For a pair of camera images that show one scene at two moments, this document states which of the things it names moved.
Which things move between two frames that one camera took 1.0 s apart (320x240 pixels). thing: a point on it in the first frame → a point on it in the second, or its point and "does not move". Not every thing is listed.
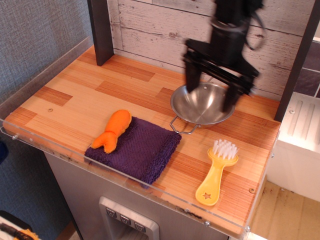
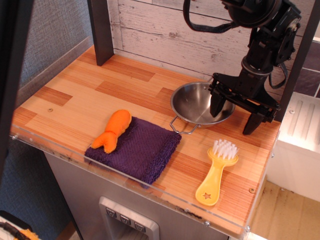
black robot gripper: (224, 57) → (248, 89)
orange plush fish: (117, 123) does not move
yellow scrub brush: (223, 153) does not move
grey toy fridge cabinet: (106, 208) does not move
